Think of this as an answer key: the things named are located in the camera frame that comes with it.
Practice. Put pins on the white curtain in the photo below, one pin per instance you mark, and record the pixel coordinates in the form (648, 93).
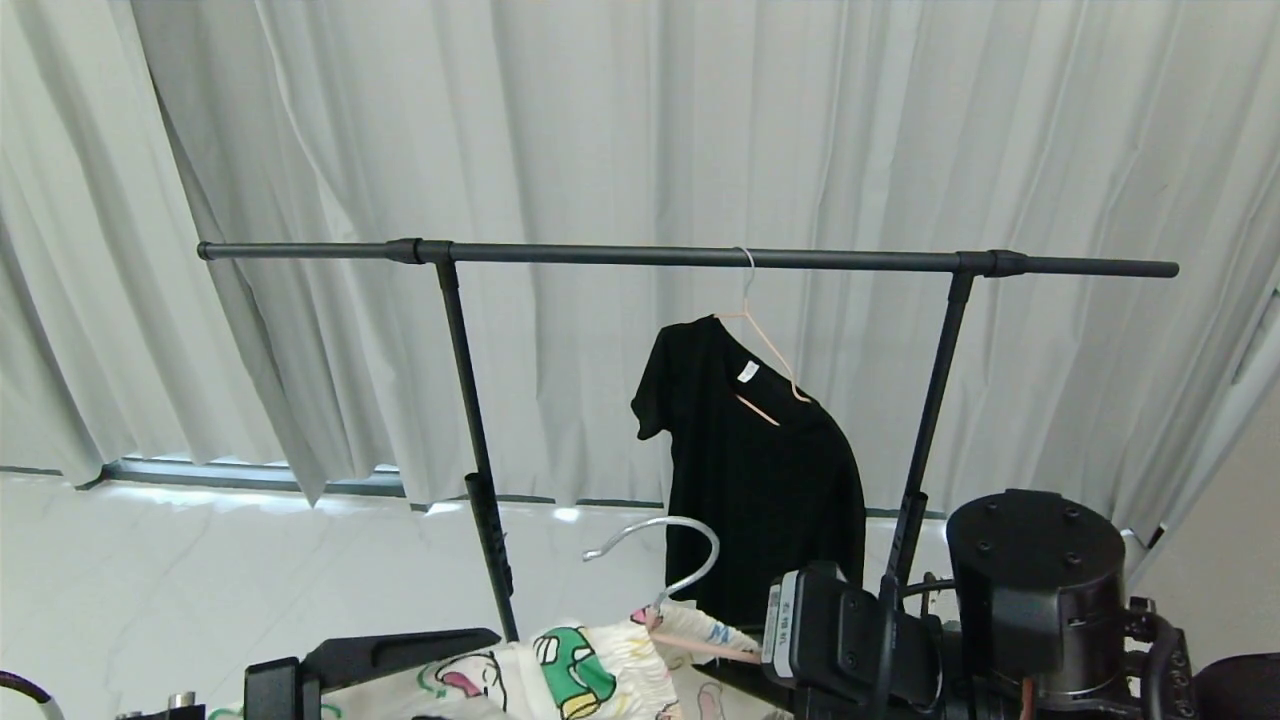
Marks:
(600, 120)

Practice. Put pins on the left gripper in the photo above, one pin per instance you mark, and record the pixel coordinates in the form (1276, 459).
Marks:
(280, 690)

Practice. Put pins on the pink clothes hanger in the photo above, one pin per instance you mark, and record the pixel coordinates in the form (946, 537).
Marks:
(650, 521)
(747, 305)

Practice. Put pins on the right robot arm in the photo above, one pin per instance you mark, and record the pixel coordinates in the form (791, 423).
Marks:
(1030, 560)

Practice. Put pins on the cream printed garment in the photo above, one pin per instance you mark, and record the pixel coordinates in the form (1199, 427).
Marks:
(600, 680)

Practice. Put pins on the black clothes rack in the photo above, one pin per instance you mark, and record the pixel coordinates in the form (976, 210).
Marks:
(700, 256)

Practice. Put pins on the window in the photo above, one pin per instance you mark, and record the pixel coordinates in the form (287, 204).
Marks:
(200, 472)

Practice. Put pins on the black t-shirt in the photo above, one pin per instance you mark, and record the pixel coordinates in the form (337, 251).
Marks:
(760, 500)

